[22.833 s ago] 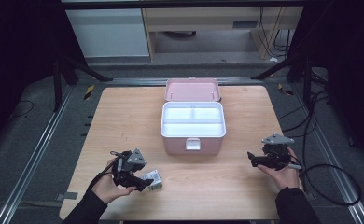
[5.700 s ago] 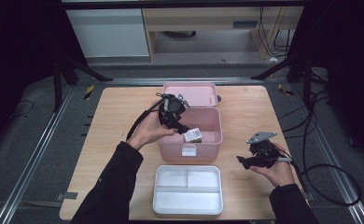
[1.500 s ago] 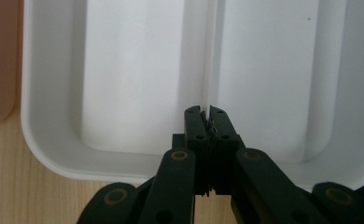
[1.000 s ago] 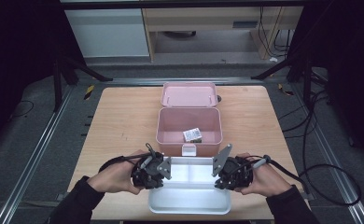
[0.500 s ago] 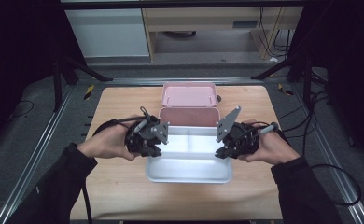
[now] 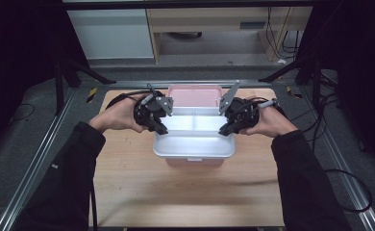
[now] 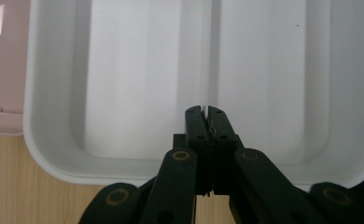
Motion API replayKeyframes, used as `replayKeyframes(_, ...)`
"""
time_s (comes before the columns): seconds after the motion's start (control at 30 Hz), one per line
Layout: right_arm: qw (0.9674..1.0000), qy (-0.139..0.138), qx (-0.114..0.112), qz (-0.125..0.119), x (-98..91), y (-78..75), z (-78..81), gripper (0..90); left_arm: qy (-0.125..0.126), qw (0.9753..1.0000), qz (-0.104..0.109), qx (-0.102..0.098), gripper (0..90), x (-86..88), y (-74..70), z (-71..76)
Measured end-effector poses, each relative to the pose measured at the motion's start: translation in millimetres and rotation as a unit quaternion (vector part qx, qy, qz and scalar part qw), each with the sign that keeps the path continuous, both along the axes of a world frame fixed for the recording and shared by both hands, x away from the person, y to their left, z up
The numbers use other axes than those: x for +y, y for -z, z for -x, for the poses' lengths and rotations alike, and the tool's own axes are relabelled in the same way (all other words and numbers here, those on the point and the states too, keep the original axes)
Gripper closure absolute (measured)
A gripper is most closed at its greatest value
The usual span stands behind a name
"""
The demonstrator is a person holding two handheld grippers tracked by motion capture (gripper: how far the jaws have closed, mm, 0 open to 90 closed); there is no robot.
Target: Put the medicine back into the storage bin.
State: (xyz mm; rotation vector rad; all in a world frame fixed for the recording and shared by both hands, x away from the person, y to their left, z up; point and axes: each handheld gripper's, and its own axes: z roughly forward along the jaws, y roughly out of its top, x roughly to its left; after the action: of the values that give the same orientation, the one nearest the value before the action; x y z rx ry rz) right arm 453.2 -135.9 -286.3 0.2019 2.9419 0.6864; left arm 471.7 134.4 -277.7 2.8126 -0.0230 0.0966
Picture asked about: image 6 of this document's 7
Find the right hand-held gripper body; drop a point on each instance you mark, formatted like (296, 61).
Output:
(241, 112)

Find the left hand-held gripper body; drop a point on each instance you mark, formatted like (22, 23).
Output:
(150, 110)

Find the white compartment tray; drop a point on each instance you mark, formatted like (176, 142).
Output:
(193, 144)

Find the pink storage box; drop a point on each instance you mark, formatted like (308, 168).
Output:
(193, 95)

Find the person's right hand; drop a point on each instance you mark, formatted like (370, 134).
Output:
(270, 122)

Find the person's left hand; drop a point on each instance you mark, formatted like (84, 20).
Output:
(118, 115)

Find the yellow tape strip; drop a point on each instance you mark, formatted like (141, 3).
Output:
(293, 92)
(92, 95)

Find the small white floor object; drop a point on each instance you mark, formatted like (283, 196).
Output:
(281, 61)

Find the black tripod stand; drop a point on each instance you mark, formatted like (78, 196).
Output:
(68, 75)
(304, 70)

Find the white cabinet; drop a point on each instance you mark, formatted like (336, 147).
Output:
(112, 33)

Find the wooden desk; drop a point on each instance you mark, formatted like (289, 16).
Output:
(224, 19)

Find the aluminium floor rail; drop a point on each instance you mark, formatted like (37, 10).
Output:
(182, 83)
(38, 157)
(342, 163)

